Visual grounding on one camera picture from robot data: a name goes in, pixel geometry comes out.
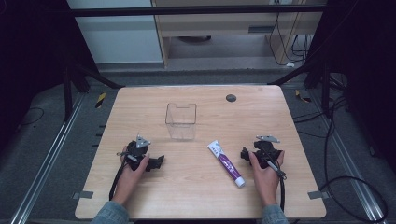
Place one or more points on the white cabinet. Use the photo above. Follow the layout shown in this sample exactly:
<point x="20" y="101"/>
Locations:
<point x="118" y="40"/>

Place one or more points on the aluminium floor rail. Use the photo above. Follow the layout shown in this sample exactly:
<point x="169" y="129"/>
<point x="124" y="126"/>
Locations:
<point x="46" y="158"/>
<point x="348" y="165"/>

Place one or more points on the black metal stand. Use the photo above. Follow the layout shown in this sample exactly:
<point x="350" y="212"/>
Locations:
<point x="67" y="93"/>
<point x="325" y="90"/>

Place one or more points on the dark curtain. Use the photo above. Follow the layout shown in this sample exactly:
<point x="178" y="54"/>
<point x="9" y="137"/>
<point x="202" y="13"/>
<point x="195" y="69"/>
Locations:
<point x="367" y="68"/>
<point x="28" y="62"/>

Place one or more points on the white plug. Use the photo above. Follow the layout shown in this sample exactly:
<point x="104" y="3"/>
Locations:
<point x="289" y="64"/>

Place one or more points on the grey table bracket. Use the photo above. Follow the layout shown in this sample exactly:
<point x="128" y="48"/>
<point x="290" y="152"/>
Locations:
<point x="82" y="195"/>
<point x="317" y="195"/>

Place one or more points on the grey round table grommet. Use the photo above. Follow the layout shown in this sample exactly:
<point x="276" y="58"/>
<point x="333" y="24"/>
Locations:
<point x="231" y="98"/>

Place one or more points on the person's right hand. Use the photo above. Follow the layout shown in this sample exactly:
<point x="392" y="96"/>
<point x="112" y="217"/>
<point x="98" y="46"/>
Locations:
<point x="267" y="180"/>

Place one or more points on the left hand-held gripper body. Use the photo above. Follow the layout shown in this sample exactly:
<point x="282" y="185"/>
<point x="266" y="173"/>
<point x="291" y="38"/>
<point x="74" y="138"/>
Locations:
<point x="137" y="152"/>

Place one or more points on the purple and white toothpaste tube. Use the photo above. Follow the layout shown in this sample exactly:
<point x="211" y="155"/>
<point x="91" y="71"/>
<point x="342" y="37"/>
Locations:
<point x="227" y="163"/>

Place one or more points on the person's left hand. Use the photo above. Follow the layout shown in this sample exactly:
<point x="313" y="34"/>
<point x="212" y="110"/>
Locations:
<point x="129" y="179"/>

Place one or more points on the yellow and black tape strip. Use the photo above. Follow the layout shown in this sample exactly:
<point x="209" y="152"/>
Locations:
<point x="302" y="97"/>
<point x="100" y="100"/>

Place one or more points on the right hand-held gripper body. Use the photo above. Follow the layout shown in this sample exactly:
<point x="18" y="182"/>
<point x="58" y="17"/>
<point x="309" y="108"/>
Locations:
<point x="265" y="151"/>

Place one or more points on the black horizontal frame bar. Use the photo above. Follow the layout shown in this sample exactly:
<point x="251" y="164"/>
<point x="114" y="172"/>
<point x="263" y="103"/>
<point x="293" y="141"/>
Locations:
<point x="186" y="11"/>

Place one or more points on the light wooden desk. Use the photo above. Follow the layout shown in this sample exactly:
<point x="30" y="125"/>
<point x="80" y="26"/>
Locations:
<point x="218" y="25"/>

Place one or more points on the clear plastic container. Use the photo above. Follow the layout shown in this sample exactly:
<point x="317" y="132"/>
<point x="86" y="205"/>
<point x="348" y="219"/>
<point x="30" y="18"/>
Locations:
<point x="181" y="122"/>

